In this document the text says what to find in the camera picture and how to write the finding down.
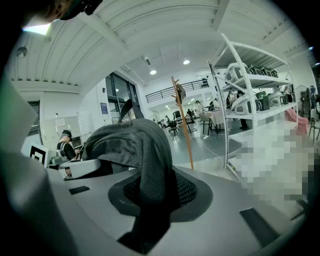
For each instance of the black balcony railing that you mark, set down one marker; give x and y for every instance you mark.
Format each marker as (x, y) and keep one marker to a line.
(175, 90)

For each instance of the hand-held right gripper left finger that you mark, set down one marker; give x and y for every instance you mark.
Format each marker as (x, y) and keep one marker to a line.
(27, 200)

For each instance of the wooden coat rack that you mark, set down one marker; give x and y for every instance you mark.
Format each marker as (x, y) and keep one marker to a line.
(186, 140)

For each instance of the black backpack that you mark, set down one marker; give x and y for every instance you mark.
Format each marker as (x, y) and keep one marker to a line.
(140, 145)

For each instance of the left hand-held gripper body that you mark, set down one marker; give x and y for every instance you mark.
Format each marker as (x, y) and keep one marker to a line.
(38, 153)

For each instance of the round ceiling light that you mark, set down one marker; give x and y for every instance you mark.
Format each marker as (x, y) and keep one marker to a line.
(186, 62)
(153, 72)

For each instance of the grey shell chair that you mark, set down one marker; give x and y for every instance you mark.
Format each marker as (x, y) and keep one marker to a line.
(205, 121)

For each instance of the blue wall poster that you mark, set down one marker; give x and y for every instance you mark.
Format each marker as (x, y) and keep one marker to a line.
(104, 108)

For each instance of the grey locker cabinet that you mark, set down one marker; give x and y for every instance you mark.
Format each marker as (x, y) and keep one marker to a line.
(52, 127)

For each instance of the white domed carrier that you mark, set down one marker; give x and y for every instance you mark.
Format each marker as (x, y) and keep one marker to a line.
(275, 98)
(235, 72)
(243, 105)

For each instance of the grey garment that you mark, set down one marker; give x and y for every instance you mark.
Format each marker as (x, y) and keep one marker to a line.
(181, 92)

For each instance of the white metal shelf unit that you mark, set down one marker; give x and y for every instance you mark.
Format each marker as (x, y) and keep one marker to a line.
(270, 113)

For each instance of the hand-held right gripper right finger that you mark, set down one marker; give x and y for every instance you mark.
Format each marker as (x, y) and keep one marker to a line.
(95, 212)

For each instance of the checkered cloth table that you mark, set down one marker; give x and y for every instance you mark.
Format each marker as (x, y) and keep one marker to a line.
(216, 117)

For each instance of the black standing fan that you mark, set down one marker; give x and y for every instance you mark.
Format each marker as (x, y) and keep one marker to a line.
(153, 118)
(302, 96)

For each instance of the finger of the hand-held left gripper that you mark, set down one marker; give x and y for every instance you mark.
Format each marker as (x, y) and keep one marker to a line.
(82, 168)

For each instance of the black framed window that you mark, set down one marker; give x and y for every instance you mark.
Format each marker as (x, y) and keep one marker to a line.
(121, 92)

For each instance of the person's head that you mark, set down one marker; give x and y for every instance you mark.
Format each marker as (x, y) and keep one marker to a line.
(62, 10)

